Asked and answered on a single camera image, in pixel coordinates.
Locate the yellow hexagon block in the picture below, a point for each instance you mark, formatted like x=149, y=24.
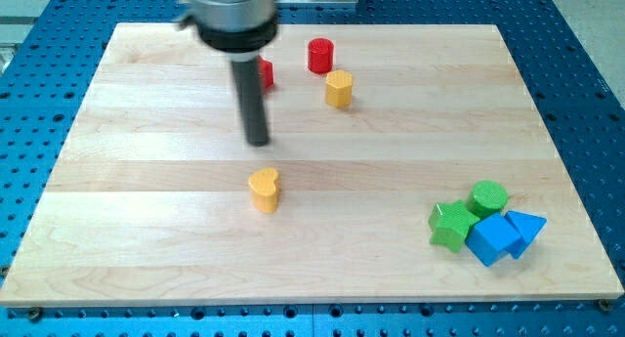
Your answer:
x=339, y=85

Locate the yellow heart block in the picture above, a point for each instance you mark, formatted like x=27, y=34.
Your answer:
x=265, y=189

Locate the light wooden board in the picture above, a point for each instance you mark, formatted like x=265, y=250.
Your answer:
x=149, y=205

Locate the red block behind rod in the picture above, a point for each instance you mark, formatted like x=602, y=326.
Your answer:
x=266, y=73

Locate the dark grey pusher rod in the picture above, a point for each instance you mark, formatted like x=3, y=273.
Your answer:
x=249, y=93

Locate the red cylinder block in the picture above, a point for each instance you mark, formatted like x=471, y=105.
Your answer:
x=320, y=55

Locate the green star block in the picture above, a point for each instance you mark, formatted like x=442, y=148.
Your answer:
x=450, y=224

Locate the green cylinder block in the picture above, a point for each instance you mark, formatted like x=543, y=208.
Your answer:
x=486, y=198

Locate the blue cube block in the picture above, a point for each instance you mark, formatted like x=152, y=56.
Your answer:
x=492, y=238

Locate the blue triangle block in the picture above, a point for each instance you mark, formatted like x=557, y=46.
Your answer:
x=528, y=227

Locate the left board clamp screw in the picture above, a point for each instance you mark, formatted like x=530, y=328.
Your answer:
x=33, y=313

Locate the board clamp screw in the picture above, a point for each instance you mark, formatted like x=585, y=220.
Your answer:
x=33, y=313
x=605, y=305

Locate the right board clamp screw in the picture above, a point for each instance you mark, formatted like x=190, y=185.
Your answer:
x=605, y=305

